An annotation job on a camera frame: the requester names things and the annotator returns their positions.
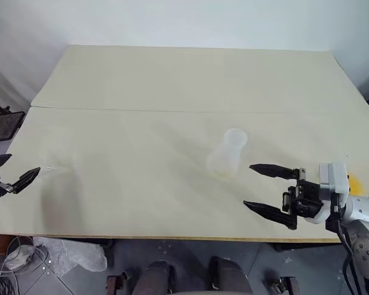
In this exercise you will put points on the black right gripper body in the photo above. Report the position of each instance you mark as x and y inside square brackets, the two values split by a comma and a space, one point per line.
[307, 196]

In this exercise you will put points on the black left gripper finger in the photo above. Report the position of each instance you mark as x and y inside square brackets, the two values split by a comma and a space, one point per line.
[26, 178]
[1, 160]

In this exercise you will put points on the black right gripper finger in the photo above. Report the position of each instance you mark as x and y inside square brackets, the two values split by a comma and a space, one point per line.
[273, 171]
[273, 213]

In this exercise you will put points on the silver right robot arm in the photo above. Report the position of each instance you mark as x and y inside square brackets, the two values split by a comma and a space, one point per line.
[363, 215]

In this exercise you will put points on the translucent white plastic bottle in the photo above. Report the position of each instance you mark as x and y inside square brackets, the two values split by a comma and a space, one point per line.
[226, 153]

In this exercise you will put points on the black mesh panel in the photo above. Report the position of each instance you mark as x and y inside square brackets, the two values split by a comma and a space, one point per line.
[3, 126]

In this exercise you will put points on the dark rounded shape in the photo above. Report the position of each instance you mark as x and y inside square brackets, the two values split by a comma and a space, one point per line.
[230, 276]
[157, 278]

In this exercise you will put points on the crumpled clear plastic bag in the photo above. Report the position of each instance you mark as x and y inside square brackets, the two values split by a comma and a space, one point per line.
[67, 253]

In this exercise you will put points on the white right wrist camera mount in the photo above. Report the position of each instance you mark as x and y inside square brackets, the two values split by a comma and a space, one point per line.
[333, 178]

